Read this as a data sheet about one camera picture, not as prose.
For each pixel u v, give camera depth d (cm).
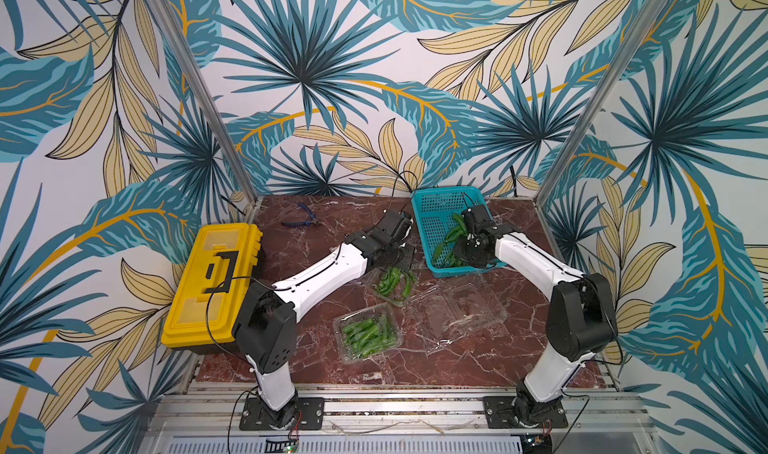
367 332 83
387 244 64
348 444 70
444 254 103
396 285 95
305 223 110
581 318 47
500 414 73
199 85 84
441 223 113
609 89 86
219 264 81
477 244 68
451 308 98
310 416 73
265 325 45
